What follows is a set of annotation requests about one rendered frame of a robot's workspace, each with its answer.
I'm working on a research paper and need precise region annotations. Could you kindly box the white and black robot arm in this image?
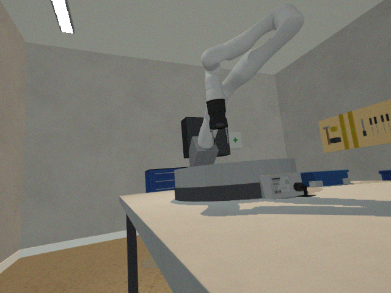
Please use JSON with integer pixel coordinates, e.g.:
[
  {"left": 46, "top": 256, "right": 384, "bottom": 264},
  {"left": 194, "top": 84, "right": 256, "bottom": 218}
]
[{"left": 198, "top": 3, "right": 304, "bottom": 148}]

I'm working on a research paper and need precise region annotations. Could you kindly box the blue square tray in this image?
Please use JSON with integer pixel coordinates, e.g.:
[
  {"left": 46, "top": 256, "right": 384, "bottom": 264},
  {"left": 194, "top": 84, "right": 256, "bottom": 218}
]
[{"left": 301, "top": 170, "right": 351, "bottom": 187}]

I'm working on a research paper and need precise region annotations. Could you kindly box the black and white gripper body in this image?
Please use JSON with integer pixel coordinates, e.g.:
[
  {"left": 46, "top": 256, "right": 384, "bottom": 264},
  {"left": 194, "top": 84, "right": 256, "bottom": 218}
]
[{"left": 206, "top": 87, "right": 228, "bottom": 130}]

